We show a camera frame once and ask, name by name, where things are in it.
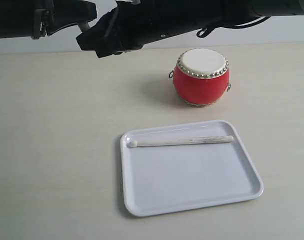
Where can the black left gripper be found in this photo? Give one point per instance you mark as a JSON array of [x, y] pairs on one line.
[[36, 18]]

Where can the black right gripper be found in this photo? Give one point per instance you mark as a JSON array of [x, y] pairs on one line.
[[151, 21]]

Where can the white drumstick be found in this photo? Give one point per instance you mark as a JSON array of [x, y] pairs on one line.
[[183, 141]]

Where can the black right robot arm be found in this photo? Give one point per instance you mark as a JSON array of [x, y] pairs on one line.
[[128, 27]]

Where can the small red drum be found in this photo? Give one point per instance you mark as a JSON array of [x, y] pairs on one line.
[[201, 76]]

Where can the white plastic tray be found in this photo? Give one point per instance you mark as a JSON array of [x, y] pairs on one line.
[[167, 179]]

